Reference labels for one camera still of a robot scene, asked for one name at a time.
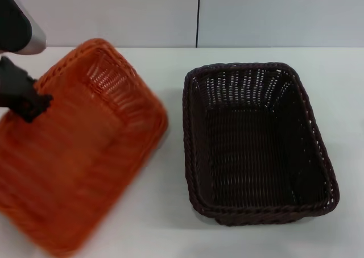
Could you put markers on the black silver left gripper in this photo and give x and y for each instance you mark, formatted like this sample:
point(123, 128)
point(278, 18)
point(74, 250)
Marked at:
point(17, 25)

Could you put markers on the orange woven plastic basket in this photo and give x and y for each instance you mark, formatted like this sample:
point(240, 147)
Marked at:
point(85, 161)

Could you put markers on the dark brown woven plastic basket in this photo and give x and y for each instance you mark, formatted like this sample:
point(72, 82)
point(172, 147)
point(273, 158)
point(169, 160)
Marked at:
point(256, 144)

